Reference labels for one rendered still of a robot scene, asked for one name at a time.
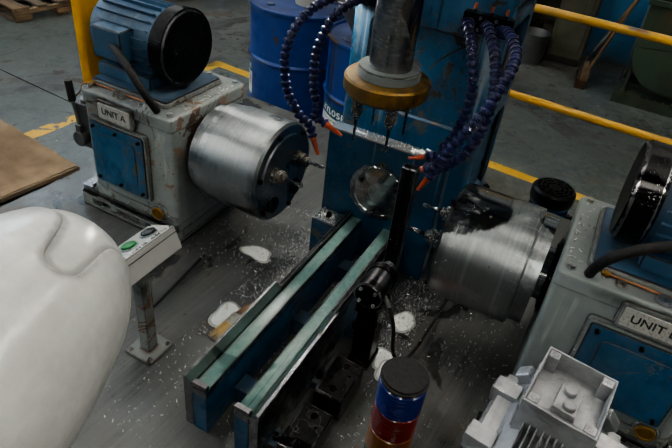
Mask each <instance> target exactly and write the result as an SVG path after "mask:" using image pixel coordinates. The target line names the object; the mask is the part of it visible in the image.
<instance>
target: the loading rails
mask: <svg viewBox="0 0 672 448"><path fill-rule="evenodd" d="M351 213H352V212H350V211H348V212H347V213H346V214H345V215H344V216H343V217H342V218H341V219H340V220H339V221H338V222H337V223H336V224H335V225H334V226H333V227H332V228H331V229H330V230H329V231H328V232H327V234H326V235H325V236H324V237H323V238H322V239H321V240H320V241H319V242H318V243H317V244H316V245H315V246H314V247H313V248H312V249H311V250H310V251H309V252H308V253H307V254H306V255H305V256H304V257H303V259H302V260H301V261H300V262H299V263H298V264H297V265H296V266H295V267H294V268H293V269H292V270H291V271H290V272H289V273H288V274H287V275H286V276H285V277H284V278H283V279H282V280H281V281H280V282H279V284H278V282H277V281H274V282H273V283H272V284H271V285H270V286H269V287H268V288H267V289H266V290H265V291H264V292H263V293H262V294H261V295H260V296H259V297H258V298H257V299H256V300H255V301H254V302H253V303H252V304H251V305H250V306H249V307H248V308H247V309H246V310H245V311H244V313H243V314H242V315H241V316H240V317H239V318H238V319H237V320H236V321H235V322H234V323H233V324H232V325H231V326H230V327H229V328H228V329H227V330H226V331H225V332H224V333H223V334H222V335H221V336H220V337H219V338H218V339H217V340H216V341H215V342H214V343H213V344H212V345H211V346H210V347H209V348H208V349H207V350H206V351H205V352H204V354H203V355H202V356H201V357H200V358H199V359H198V360H197V361H196V362H195V363H194V364H193V365H192V366H191V367H190V368H189V369H188V370H187V371H186V372H185V373H184V374H183V381H184V394H185V407H186V420H187V421H188V422H189V423H191V424H193V425H195V426H196V427H198V428H199V429H201V430H203V431H204V432H206V433H208V432H209V431H210V430H211V428H212V427H213V426H214V425H215V424H216V422H217V421H218V420H219V419H220V418H221V416H222V415H223V414H224V413H225V412H226V410H227V409H228V408H229V407H230V406H231V404H232V403H233V402H236V404H235V405H234V448H277V441H278V440H279V438H280V437H281V435H282V434H283V432H284V430H282V429H281V428H282V427H283V426H284V424H285V423H286V421H287V420H288V419H289V417H290V416H291V414H292V413H293V412H294V410H295V409H296V407H297V406H298V405H299V403H300V402H301V400H302V399H303V398H304V396H305V395H306V393H307V392H308V390H309V389H310V388H313V389H315V387H316V386H317V384H318V383H319V381H320V380H321V379H322V377H323V376H324V375H325V373H326V372H327V371H325V370H323V369H324V368H325V367H326V365H327V364H328V362H329V361H330V360H331V358H332V357H333V355H334V350H335V346H336V345H337V343H338V342H339V341H340V339H341V338H342V337H343V335H344V336H347V337H349V338H351V339H353V336H354V330H355V325H356V320H355V319H356V317H357V313H358V312H357V311H356V310H355V306H356V302H357V299H356V297H355V295H354V288H355V286H356V285H357V284H358V282H359V281H360V280H361V279H363V278H364V277H365V276H366V274H367V271H368V269H369V268H370V267H371V266H372V264H374V263H375V262H384V257H385V251H386V246H387V241H388V236H389V230H387V229H384V228H383V230H382V231H381V232H380V233H379V234H378V236H377V237H376V238H375V239H374V241H373V242H372V243H371V244H370V245H369V247H368V248H367V249H366V250H365V252H364V253H363V254H362V255H361V256H360V258H359V259H358V260H357V261H356V262H355V263H354V262H352V259H353V258H354V257H355V256H356V255H357V248H358V242H359V236H360V229H361V224H362V219H359V218H357V217H354V216H351ZM335 280H337V281H340V282H339V283H338V284H337V286H336V287H335V288H334V289H333V290H332V292H331V293H330V294H329V295H328V297H327V298H326V299H325V300H324V301H323V303H322V304H321V305H320V306H319V308H318V309H317V310H316V311H315V312H314V314H311V313H309V311H310V310H311V309H312V307H313V306H314V305H315V304H316V303H317V301H318V300H319V299H320V298H321V297H322V295H323V294H324V293H325V292H326V291H327V289H328V288H329V287H330V286H331V285H332V283H333V282H334V281H335ZM291 333H292V334H294V335H296V336H295V337H294V338H293V339H292V340H291V342H290V343H289V344H288V345H287V347H286V348H285V349H284V350H283V351H282V353H281V354H280V355H279V356H278V357H277V359H276V360H275V361H274V362H273V364H272V365H271V366H270V367H269V368H268V370H267V371H266V372H265V373H264V375H263V376H262V377H261V378H260V379H259V381H258V380H257V379H255V378H254V377H255V376H256V374H257V373H258V372H259V371H260V370H261V368H262V367H263V366H264V365H265V364H266V362H267V361H268V360H269V359H270V358H271V356H272V355H273V354H274V353H275V352H276V350H277V349H278V348H279V347H280V346H281V344H282V343H283V342H284V341H285V340H286V338H287V337H288V336H289V335H290V334H291Z"/></svg>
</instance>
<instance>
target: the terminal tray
mask: <svg viewBox="0 0 672 448"><path fill-rule="evenodd" d="M554 352H556V353H558V354H559V357H555V356H554V355H553V353H554ZM606 380H609V381H611V383H612V384H611V385H608V384H607V383H606V382H605V381H606ZM618 383H619V382H618V381H616V380H614V379H613V378H611V377H609V376H607V375H605V374H603V373H601V372H599V371H597V370H595V369H594V368H592V367H590V366H588V365H586V364H584V363H582V362H580V361H578V360H576V359H575V358H573V357H571V356H569V355H567V354H565V353H563V352H561V351H559V350H557V349H555V348H554V347H552V346H550V348H549V350H548V352H547V354H546V356H545V357H544V359H543V361H542V363H540V364H539V366H538V368H537V370H536V372H535V374H534V375H533V377H532V379H531V381H530V383H529V384H528V386H527V389H526V390H525V392H524V394H523V396H522V398H521V400H520V401H519V403H518V405H517V407H516V409H515V411H514V413H513V415H512V418H511V420H510V422H509V425H511V426H510V428H513V429H518V430H519V429H520V427H521V425H522V423H524V425H523V428H522V431H527V429H528V427H529V426H531V428H530V430H529V433H531V434H533V433H534V432H535V430H536V428H538V430H537V432H536V436H538V437H540V436H541V434H542V432H543V431H544V435H543V437H542V439H544V440H547V439H548V437H549V435H551V437H550V440H549V443H551V444H552V445H553V443H554V442H555V440H556V439H557V443H556V445H555V447H556V448H560V447H561V445H562V444H564V446H563V448H594V447H595V445H596V443H597V441H598V439H599V436H600V433H601V430H602V428H603V425H604V422H605V419H606V417H607V414H608V411H609V408H610V406H611V403H612V400H613V397H614V395H615V392H616V389H617V386H618ZM531 395H535V396H537V400H533V399H532V398H531ZM588 427H591V428H593V430H594V432H593V433H590V432H589V431H588V430H587V428H588Z"/></svg>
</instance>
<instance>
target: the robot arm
mask: <svg viewBox="0 0 672 448"><path fill-rule="evenodd" d="M130 308H131V279H130V271H129V267H128V265H127V262H126V261H125V259H124V258H123V256H122V254H121V251H120V250H119V248H118V246H117V245H116V243H115V242H114V241H113V239H112V238H111V237H110V236H109V235H108V234H107V233H106V232H105V231H104V230H103V229H101V228H100V227H99V226H97V225H96V224H95V223H93V222H91V221H90V220H88V219H86V218H84V217H82V216H80V215H77V214H75V213H72V212H68V211H64V210H59V209H49V208H44V207H27V208H23V209H18V210H13V211H9V212H5V213H2V214H0V448H70V447H71V446H72V444H73V442H74V441H75V439H76V437H77V435H78V434H79V432H80V430H81V428H82V426H83V425H84V423H85V421H86V419H87V417H88V416H89V414H90V412H91V410H92V408H93V406H94V405H95V403H96V401H97V399H98V397H99V395H100V393H101V391H102V389H103V387H104V385H105V383H106V381H107V379H108V377H109V374H110V372H111V370H112V368H113V366H114V363H115V361H116V359H117V357H118V354H119V352H120V350H121V347H122V345H123V343H124V340H125V337H126V332H127V327H128V322H129V316H130Z"/></svg>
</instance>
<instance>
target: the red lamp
mask: <svg viewBox="0 0 672 448"><path fill-rule="evenodd" d="M419 416H420V414H419V415H418V417H416V418H415V419H414V420H411V421H408V422H396V421H393V420H390V419H388V418H387V417H385V416H384V415H383V414H382V413H381V412H380V411H379V410H378V408H377V406H376V403H375V399H374V403H373V408H372V412H371V416H370V424H371V427H372V429H373V431H374V433H375V434H376V435H377V436H378V437H379V438H381V439H382V440H384V441H386V442H389V443H394V444H399V443H404V442H406V441H408V440H409V439H410V438H411V437H412V436H413V435H414V433H415V429H416V426H417V423H418V420H419Z"/></svg>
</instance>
